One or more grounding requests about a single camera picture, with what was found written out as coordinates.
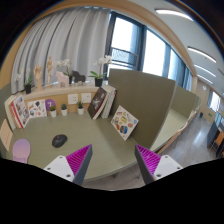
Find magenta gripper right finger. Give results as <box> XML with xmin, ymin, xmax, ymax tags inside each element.
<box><xmin>135</xmin><ymin>144</ymin><xmax>182</xmax><ymax>184</ymax></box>

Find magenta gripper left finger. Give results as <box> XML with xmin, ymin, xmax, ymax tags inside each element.
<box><xmin>44</xmin><ymin>145</ymin><xmax>93</xmax><ymax>186</ymax></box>

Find black computer mouse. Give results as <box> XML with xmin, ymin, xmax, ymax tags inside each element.
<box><xmin>52</xmin><ymin>134</ymin><xmax>67</xmax><ymax>148</ymax></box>

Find pink round mouse pad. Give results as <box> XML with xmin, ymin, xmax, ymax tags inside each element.
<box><xmin>12</xmin><ymin>139</ymin><xmax>31</xmax><ymax>163</ymax></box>

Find colourful picture card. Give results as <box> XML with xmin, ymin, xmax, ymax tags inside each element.
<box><xmin>111</xmin><ymin>106</ymin><xmax>139</xmax><ymax>140</ymax></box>

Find small plant white pot middle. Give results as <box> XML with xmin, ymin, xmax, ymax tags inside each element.
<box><xmin>61</xmin><ymin>104</ymin><xmax>67</xmax><ymax>116</ymax></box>

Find small plant white pot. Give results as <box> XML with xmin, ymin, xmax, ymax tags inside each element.
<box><xmin>50</xmin><ymin>105</ymin><xmax>56</xmax><ymax>118</ymax></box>
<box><xmin>61</xmin><ymin>104</ymin><xmax>67</xmax><ymax>116</ymax></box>
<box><xmin>77</xmin><ymin>101</ymin><xmax>84</xmax><ymax>115</ymax></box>

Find small plant white pot right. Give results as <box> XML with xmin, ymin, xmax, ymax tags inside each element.
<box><xmin>77</xmin><ymin>101</ymin><xmax>84</xmax><ymax>115</ymax></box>

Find small plant white pot left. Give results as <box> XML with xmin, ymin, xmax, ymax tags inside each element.
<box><xmin>50</xmin><ymin>105</ymin><xmax>56</xmax><ymax>118</ymax></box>

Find dark leaning book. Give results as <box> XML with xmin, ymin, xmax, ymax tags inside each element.
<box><xmin>87</xmin><ymin>87</ymin><xmax>107</xmax><ymax>118</ymax></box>

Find white leaning book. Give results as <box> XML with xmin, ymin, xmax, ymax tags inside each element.
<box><xmin>101</xmin><ymin>85</ymin><xmax>117</xmax><ymax>118</ymax></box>

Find wooden shelf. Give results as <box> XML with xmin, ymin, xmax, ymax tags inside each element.
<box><xmin>23</xmin><ymin>83</ymin><xmax>97</xmax><ymax>114</ymax></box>

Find purple round sign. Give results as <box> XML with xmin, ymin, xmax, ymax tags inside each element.
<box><xmin>45</xmin><ymin>99</ymin><xmax>56</xmax><ymax>111</ymax></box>

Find white illustrated card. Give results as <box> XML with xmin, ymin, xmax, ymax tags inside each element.
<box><xmin>27</xmin><ymin>99</ymin><xmax>47</xmax><ymax>118</ymax></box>

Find grey desk partition panel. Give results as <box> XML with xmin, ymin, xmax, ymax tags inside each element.
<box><xmin>108</xmin><ymin>69</ymin><xmax>177</xmax><ymax>148</ymax></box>

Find beige card at left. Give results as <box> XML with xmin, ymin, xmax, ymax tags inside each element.
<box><xmin>0</xmin><ymin>120</ymin><xmax>13</xmax><ymax>151</ymax></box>

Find red and white book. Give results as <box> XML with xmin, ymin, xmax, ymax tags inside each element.
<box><xmin>4</xmin><ymin>95</ymin><xmax>30</xmax><ymax>130</ymax></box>

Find pink animal figurine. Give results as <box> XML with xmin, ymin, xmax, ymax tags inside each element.
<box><xmin>56</xmin><ymin>72</ymin><xmax>69</xmax><ymax>87</ymax></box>

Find black animal figurine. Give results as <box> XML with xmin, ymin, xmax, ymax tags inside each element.
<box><xmin>72</xmin><ymin>71</ymin><xmax>86</xmax><ymax>83</ymax></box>

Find wooden hand model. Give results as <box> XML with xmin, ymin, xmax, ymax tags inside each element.
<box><xmin>34</xmin><ymin>65</ymin><xmax>42</xmax><ymax>91</ymax></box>

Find small orchid in dark pot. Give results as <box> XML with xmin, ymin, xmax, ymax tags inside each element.
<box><xmin>15</xmin><ymin>68</ymin><xmax>32</xmax><ymax>94</ymax></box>

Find white orchid behind figurine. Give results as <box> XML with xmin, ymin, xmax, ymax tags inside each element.
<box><xmin>57</xmin><ymin>59</ymin><xmax>72</xmax><ymax>82</ymax></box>

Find wooden mannequin figure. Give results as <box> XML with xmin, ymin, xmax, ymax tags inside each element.
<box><xmin>47</xmin><ymin>56</ymin><xmax>54</xmax><ymax>87</ymax></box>

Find white orchid in black pot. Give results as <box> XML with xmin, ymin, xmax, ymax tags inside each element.
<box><xmin>90</xmin><ymin>55</ymin><xmax>112</xmax><ymax>87</ymax></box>

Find grey curtain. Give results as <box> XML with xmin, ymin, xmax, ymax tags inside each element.
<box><xmin>11</xmin><ymin>7</ymin><xmax>110</xmax><ymax>93</ymax></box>

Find white wall socket left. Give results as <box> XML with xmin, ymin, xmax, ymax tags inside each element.
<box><xmin>68</xmin><ymin>94</ymin><xmax>78</xmax><ymax>105</ymax></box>

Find white wall socket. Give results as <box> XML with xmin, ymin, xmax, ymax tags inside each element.
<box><xmin>81</xmin><ymin>93</ymin><xmax>91</xmax><ymax>103</ymax></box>
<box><xmin>68</xmin><ymin>94</ymin><xmax>78</xmax><ymax>105</ymax></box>

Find white wall socket right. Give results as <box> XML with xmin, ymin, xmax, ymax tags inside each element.
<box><xmin>81</xmin><ymin>93</ymin><xmax>91</xmax><ymax>103</ymax></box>

